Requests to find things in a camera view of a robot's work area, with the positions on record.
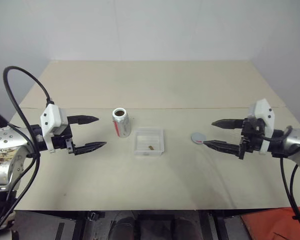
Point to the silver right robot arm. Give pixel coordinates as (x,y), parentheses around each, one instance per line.
(296,137)

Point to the grey jar lid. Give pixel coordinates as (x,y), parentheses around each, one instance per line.
(197,137)

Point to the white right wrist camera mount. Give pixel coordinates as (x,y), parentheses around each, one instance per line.
(263,110)

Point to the black metal table frame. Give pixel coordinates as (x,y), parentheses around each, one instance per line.
(77,225)

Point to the dark brown contents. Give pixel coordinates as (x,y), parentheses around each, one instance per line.
(120,113)

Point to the small brown item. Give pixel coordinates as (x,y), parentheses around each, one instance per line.
(151,147)

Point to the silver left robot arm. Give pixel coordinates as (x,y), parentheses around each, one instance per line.
(5,142)

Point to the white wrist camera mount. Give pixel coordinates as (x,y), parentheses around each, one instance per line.
(50,117)
(263,110)

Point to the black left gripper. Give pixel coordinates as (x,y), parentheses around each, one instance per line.
(61,142)

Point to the red and white jar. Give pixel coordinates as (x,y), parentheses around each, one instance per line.
(125,127)

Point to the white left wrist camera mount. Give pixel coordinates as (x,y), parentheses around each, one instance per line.
(50,117)

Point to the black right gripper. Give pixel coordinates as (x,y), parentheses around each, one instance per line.
(251,140)

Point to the orange sheet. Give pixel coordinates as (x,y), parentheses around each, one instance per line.
(272,225)

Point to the clear plastic tray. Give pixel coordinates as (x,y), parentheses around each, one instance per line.
(150,140)

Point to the silver metal clamp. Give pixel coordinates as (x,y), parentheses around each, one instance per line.
(93,215)

